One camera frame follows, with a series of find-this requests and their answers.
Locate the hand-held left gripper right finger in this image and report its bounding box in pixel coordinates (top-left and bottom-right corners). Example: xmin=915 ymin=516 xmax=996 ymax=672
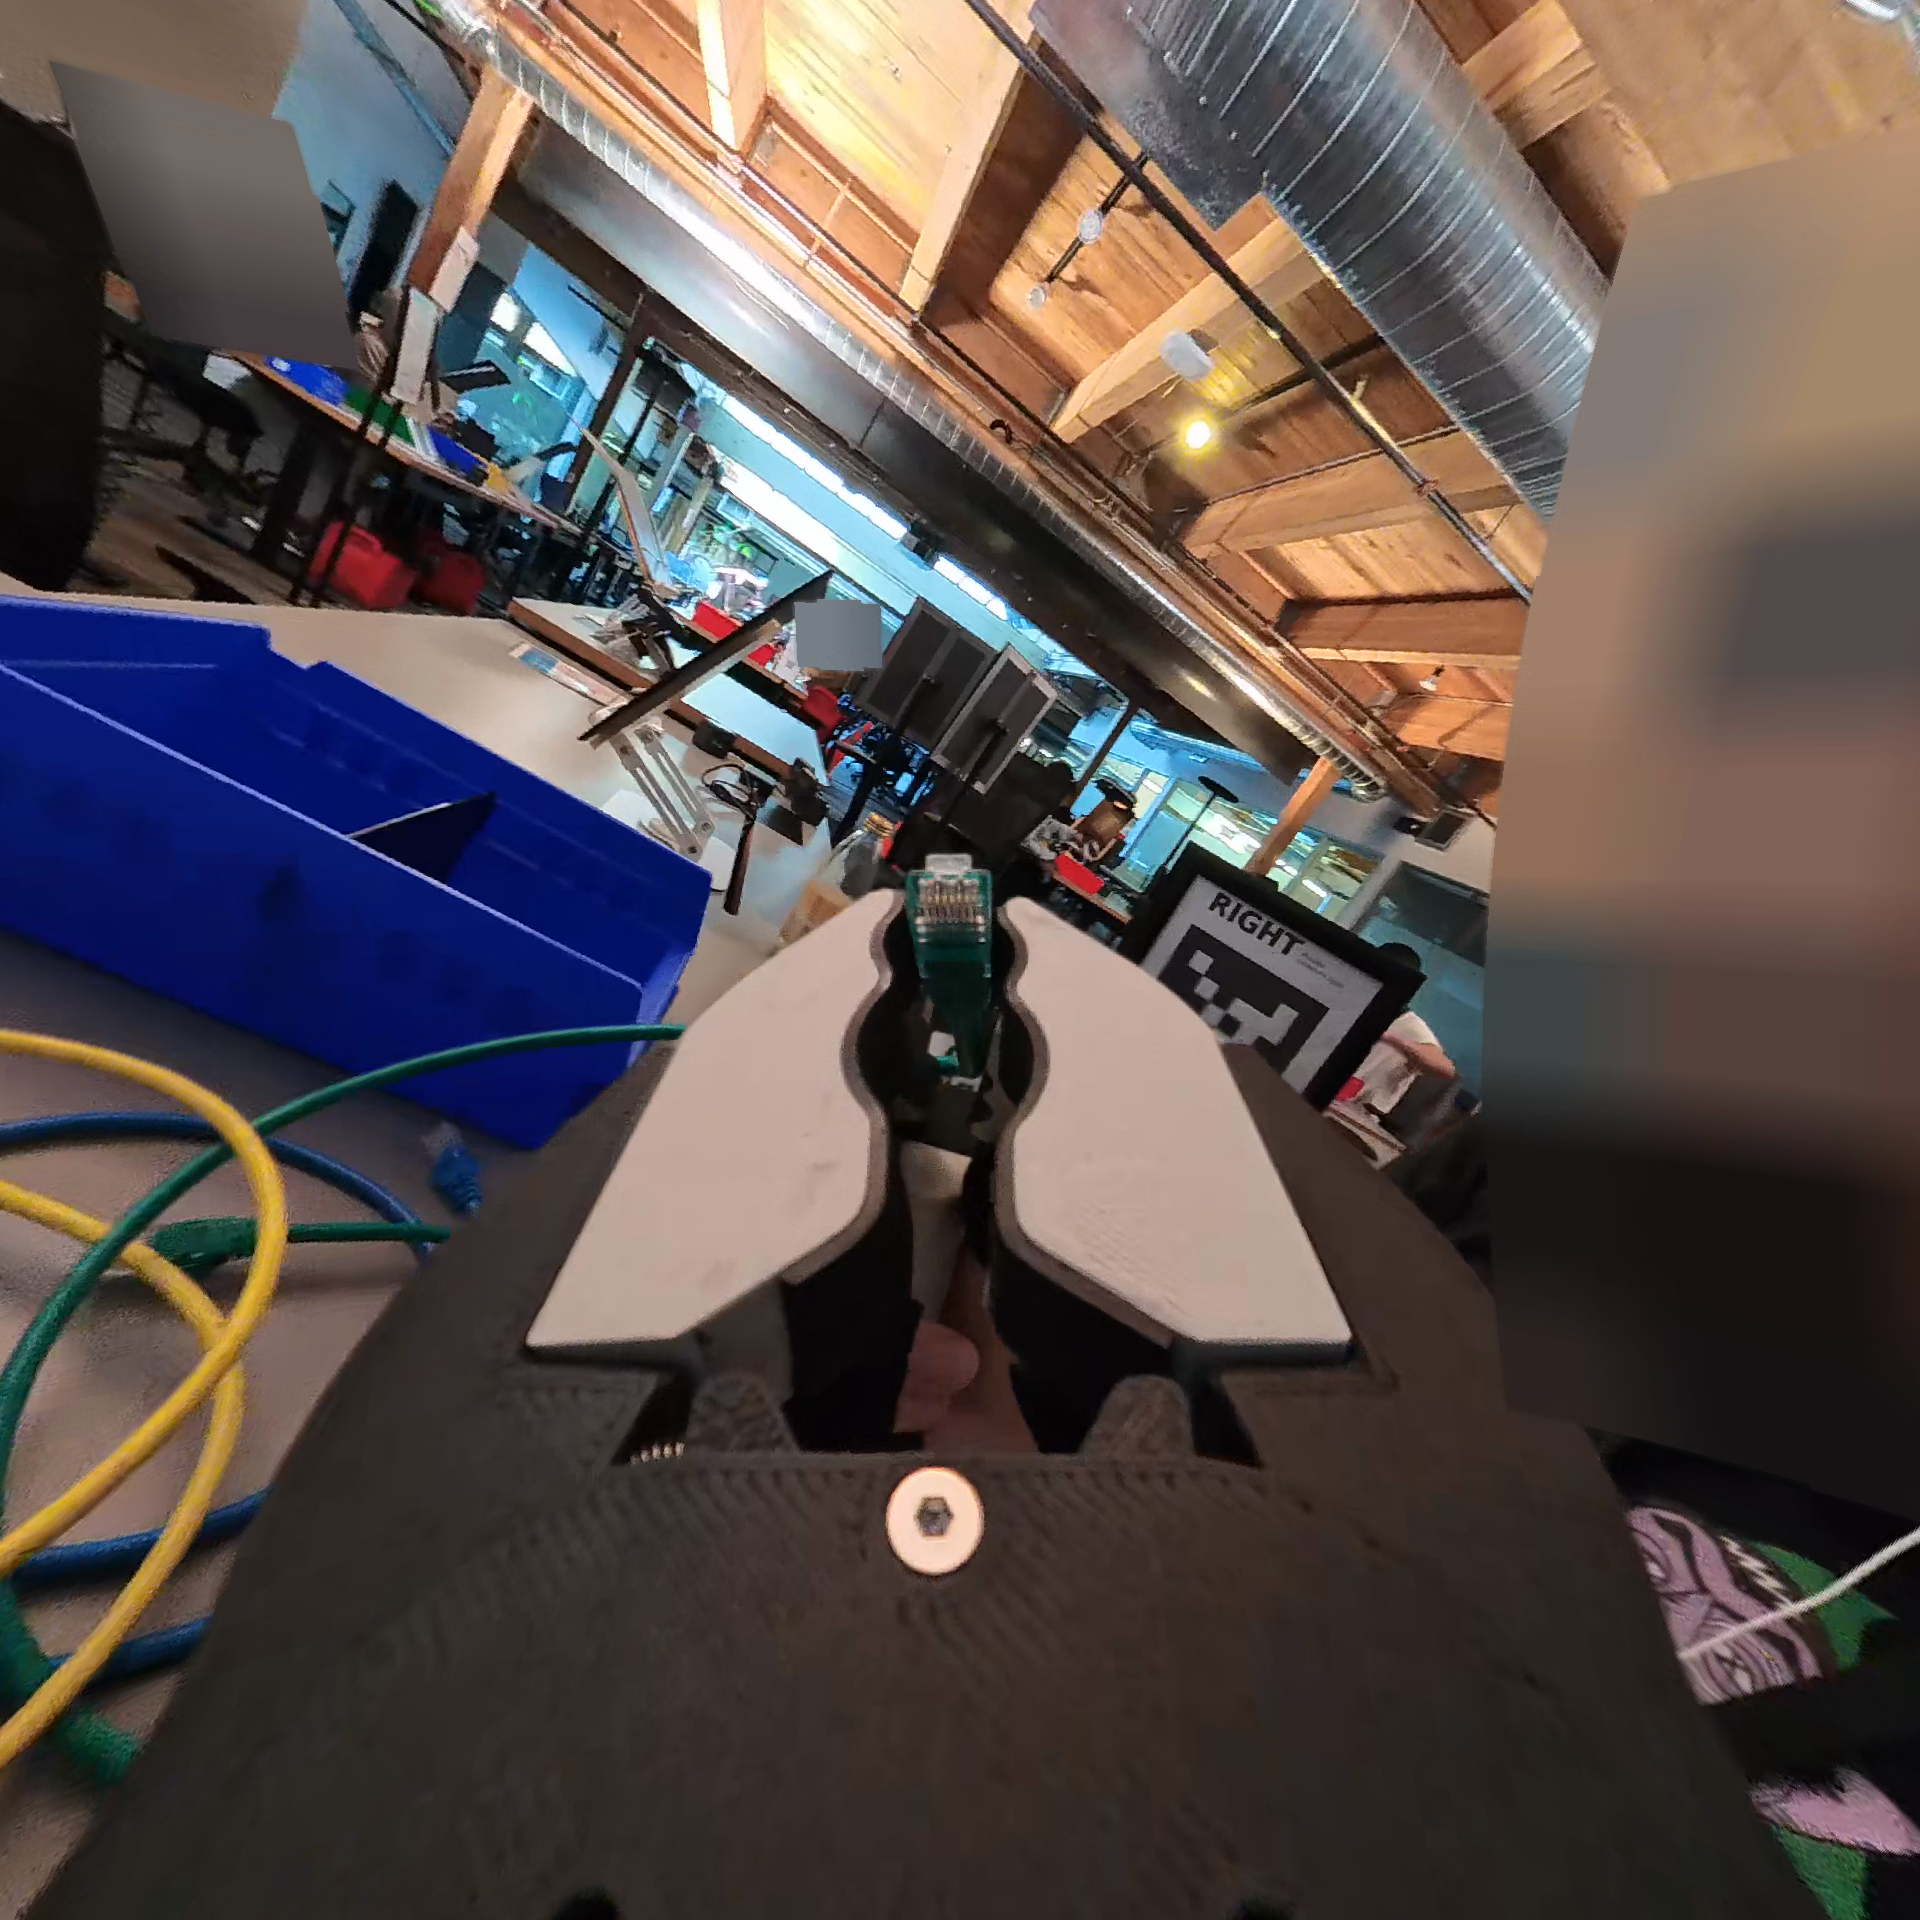
xmin=991 ymin=896 xmax=1355 ymax=1352

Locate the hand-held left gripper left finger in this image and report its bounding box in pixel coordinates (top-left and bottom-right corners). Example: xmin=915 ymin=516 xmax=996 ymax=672
xmin=526 ymin=888 xmax=922 ymax=1352

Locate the blue ethernet cable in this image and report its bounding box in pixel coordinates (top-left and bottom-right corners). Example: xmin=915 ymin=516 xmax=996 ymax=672
xmin=0 ymin=1111 xmax=485 ymax=1682

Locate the green ethernet cable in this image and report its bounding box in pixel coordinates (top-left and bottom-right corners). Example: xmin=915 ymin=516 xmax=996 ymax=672
xmin=0 ymin=848 xmax=998 ymax=1786

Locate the yellow ethernet cable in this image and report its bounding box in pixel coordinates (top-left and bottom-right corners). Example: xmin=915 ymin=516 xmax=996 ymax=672
xmin=0 ymin=1026 xmax=291 ymax=1770

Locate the blue plastic bin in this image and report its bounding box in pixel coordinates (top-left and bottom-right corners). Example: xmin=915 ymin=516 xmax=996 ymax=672
xmin=0 ymin=594 xmax=713 ymax=1149

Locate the person's right hand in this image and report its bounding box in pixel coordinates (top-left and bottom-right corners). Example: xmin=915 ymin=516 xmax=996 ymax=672
xmin=895 ymin=1311 xmax=1038 ymax=1454

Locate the silver folding board stand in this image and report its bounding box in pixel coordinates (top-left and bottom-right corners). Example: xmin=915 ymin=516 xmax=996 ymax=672
xmin=609 ymin=719 xmax=713 ymax=860

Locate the black tilted display board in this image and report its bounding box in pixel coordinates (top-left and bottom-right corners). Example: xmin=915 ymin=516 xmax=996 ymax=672
xmin=582 ymin=569 xmax=834 ymax=752

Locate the person's patterned clothing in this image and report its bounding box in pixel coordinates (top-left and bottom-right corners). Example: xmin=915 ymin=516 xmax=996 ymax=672
xmin=1628 ymin=1500 xmax=1920 ymax=1920

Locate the white cord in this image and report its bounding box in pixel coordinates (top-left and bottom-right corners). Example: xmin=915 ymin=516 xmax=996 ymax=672
xmin=1681 ymin=1529 xmax=1920 ymax=1660

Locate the silver ventilation duct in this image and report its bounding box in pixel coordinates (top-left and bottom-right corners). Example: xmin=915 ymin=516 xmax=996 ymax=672
xmin=1035 ymin=0 xmax=1607 ymax=512

